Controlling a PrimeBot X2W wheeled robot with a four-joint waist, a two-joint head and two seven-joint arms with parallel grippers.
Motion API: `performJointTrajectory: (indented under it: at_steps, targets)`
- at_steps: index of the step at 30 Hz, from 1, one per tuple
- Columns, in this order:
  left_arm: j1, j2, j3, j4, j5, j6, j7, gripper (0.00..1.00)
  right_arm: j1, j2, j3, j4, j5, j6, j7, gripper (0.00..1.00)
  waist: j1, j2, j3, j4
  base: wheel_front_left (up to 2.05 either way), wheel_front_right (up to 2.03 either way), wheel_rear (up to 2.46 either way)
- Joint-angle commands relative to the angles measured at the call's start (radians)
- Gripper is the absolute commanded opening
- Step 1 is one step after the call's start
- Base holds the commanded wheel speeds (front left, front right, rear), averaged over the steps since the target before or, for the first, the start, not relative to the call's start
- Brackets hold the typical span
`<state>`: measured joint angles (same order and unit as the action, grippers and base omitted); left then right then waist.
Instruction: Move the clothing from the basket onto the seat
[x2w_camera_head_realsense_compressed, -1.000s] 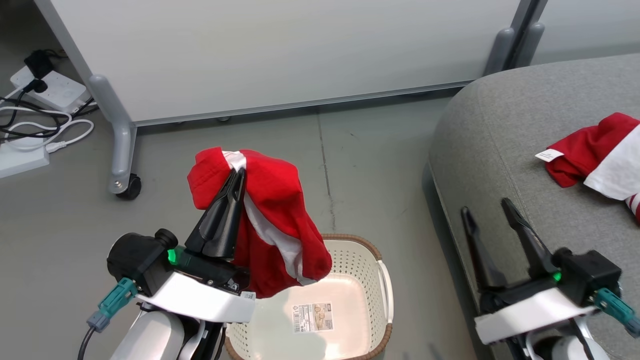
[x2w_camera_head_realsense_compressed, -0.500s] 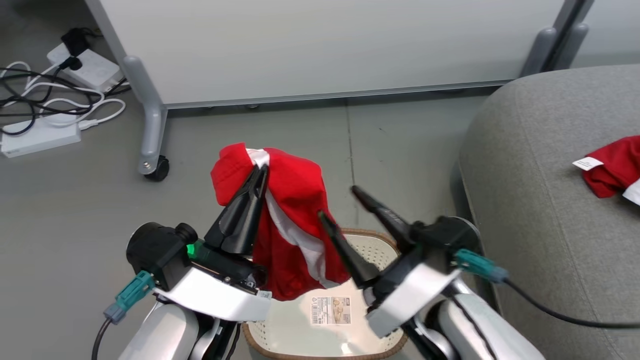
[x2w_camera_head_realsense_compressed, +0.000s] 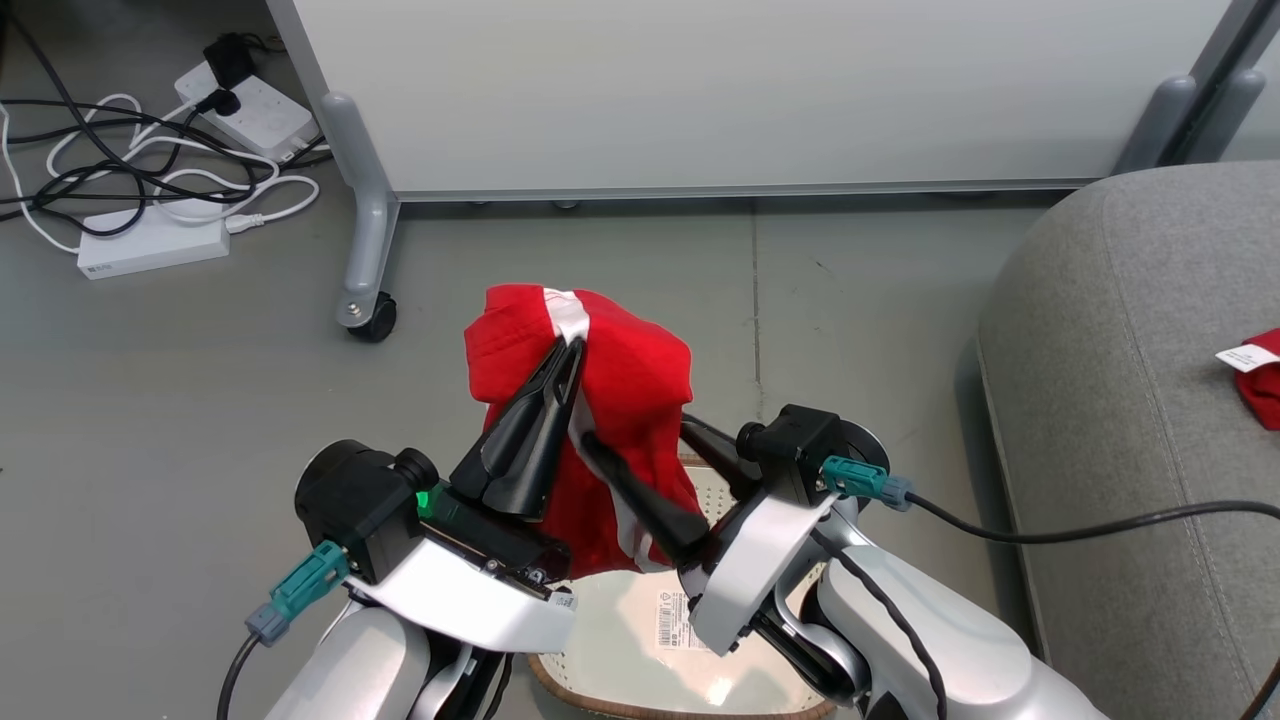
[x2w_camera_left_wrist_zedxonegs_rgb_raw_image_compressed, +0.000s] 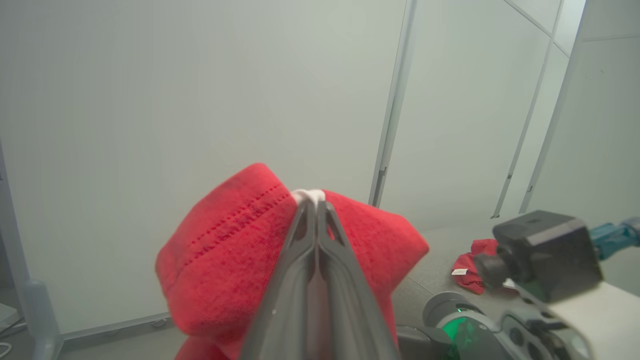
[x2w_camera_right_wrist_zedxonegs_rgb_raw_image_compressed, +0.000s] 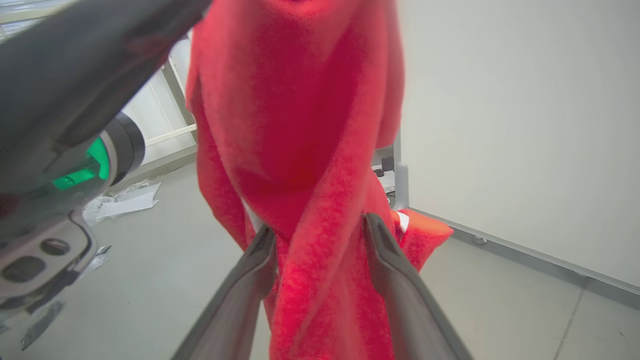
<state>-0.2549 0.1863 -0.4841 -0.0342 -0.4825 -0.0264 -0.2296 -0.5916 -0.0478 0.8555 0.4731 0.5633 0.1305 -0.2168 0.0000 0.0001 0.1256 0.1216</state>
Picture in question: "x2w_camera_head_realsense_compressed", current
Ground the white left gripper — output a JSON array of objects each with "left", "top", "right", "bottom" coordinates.
[{"left": 344, "top": 338, "right": 588, "bottom": 654}]

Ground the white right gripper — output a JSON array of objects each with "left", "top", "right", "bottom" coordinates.
[{"left": 579, "top": 414, "right": 839, "bottom": 658}]

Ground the red and white garment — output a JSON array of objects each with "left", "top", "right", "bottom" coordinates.
[{"left": 463, "top": 283, "right": 697, "bottom": 582}]

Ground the grey fabric sofa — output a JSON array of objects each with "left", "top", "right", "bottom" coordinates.
[{"left": 975, "top": 160, "right": 1280, "bottom": 720}]

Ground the red cloth with white tag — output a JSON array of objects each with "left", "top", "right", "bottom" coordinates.
[{"left": 1214, "top": 327, "right": 1280, "bottom": 433}]

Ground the barcode sticker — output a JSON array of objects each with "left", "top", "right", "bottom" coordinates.
[{"left": 654, "top": 589, "right": 704, "bottom": 653}]

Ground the white laundry basket brown rim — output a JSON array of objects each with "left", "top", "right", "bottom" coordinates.
[{"left": 527, "top": 455, "right": 837, "bottom": 720}]

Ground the black caster wheel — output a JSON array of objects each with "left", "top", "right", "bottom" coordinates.
[{"left": 346, "top": 291, "right": 399, "bottom": 345}]

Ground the grey partition leg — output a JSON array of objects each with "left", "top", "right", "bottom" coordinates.
[
  {"left": 319, "top": 92, "right": 402, "bottom": 331},
  {"left": 1113, "top": 74, "right": 1202, "bottom": 177},
  {"left": 1184, "top": 66, "right": 1268, "bottom": 167}
]

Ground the white long power strip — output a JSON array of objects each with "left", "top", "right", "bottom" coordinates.
[{"left": 77, "top": 208, "right": 232, "bottom": 282}]

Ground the white square power strip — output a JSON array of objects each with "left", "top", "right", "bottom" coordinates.
[{"left": 174, "top": 61, "right": 320, "bottom": 163}]

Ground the black power adapter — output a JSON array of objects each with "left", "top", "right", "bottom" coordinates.
[{"left": 202, "top": 32, "right": 260, "bottom": 92}]

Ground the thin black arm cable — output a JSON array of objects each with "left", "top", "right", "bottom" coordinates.
[{"left": 808, "top": 528, "right": 949, "bottom": 720}]

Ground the black cable teal plug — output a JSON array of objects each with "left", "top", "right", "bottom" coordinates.
[
  {"left": 820, "top": 455, "right": 1280, "bottom": 547},
  {"left": 217, "top": 540, "right": 353, "bottom": 720}
]

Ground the white cable with plug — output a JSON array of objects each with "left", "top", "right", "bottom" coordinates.
[{"left": 150, "top": 173, "right": 322, "bottom": 237}]

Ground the black floor cable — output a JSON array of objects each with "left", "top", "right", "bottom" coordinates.
[{"left": 0, "top": 0, "right": 334, "bottom": 239}]

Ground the white looped floor cable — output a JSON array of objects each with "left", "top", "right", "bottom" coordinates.
[{"left": 0, "top": 93, "right": 263, "bottom": 255}]

